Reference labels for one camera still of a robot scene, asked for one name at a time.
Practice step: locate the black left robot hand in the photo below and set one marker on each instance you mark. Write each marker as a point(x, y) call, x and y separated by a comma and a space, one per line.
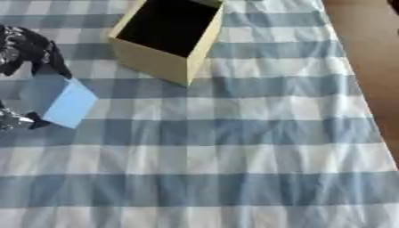
point(36, 49)

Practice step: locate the light blue rectangular block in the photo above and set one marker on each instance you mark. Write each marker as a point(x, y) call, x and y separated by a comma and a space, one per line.
point(70, 104)

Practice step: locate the tan cardboard box black inside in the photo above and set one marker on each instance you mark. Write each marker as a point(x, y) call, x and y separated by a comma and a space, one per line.
point(156, 63)

